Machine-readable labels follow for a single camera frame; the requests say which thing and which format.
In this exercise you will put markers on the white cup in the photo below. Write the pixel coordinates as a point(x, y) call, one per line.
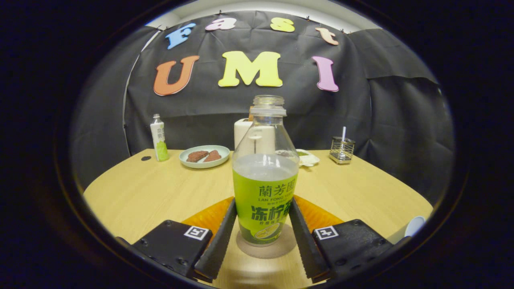
point(414, 225)

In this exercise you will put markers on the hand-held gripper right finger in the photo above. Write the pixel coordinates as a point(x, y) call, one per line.
point(305, 245)

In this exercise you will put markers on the round brown coaster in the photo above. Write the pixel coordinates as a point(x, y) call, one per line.
point(277, 251)

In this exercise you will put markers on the small white green bottle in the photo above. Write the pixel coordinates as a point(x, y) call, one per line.
point(160, 140)

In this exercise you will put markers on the white divided tray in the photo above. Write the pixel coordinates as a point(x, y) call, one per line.
point(310, 159)

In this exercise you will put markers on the green label juice bottle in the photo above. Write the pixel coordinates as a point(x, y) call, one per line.
point(263, 200)

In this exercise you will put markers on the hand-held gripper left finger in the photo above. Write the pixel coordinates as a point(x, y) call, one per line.
point(219, 245)

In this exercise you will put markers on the pale green plate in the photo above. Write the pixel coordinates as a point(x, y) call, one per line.
point(204, 163)

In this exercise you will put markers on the wooden table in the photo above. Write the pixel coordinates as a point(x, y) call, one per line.
point(160, 192)

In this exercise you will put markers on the brown bread piece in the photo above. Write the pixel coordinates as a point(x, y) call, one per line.
point(213, 156)
point(196, 156)

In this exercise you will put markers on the white straw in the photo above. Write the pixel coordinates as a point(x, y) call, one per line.
point(343, 134)

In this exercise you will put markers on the brown toast slice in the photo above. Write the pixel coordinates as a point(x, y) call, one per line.
point(251, 114)

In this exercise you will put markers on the white toaster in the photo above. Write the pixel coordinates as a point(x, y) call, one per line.
point(241, 132)

